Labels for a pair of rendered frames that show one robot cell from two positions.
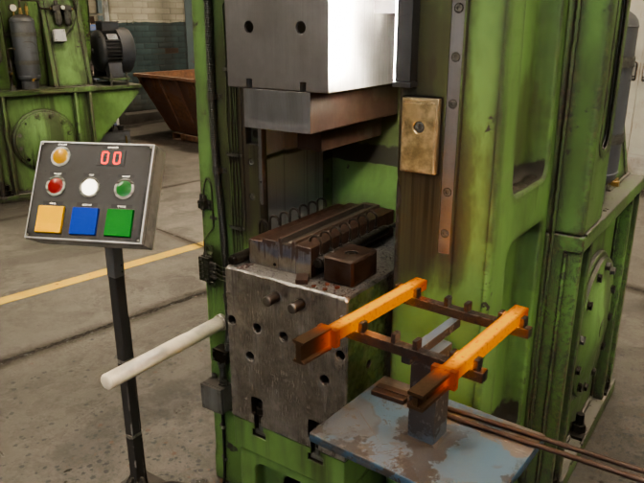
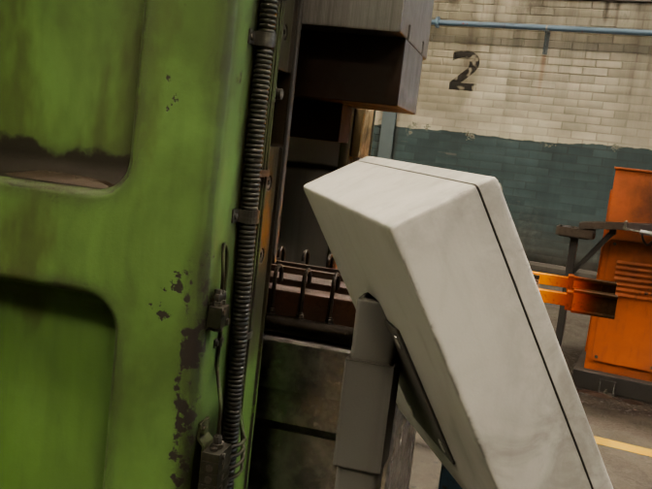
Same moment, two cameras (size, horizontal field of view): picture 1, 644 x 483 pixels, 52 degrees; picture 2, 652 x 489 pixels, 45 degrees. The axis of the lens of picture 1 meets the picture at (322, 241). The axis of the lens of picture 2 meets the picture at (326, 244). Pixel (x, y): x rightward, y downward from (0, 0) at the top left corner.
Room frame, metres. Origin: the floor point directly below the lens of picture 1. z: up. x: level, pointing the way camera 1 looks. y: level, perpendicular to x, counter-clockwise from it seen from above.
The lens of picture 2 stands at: (2.13, 1.23, 1.21)
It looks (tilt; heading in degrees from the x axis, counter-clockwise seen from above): 7 degrees down; 248
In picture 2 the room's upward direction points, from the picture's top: 7 degrees clockwise
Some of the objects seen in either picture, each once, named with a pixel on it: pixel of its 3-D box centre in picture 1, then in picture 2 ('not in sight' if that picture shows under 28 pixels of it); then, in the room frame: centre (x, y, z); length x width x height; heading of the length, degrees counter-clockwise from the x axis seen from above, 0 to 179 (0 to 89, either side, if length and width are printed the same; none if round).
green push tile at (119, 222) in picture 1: (119, 222); not in sight; (1.69, 0.54, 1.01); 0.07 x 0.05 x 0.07; 80
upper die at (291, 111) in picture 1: (325, 102); (281, 67); (1.75, -0.01, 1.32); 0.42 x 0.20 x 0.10; 145
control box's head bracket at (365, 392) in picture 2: not in sight; (405, 390); (1.80, 0.62, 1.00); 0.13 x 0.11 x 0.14; 55
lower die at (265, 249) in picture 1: (325, 233); (258, 287); (1.75, -0.01, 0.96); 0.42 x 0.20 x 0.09; 145
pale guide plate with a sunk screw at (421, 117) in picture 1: (420, 135); (364, 114); (1.51, -0.22, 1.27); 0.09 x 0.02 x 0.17; 55
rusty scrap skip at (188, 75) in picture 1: (214, 107); not in sight; (8.69, 1.41, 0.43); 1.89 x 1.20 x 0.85; 46
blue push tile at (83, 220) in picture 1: (84, 221); not in sight; (1.70, 0.64, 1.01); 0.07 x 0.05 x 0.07; 80
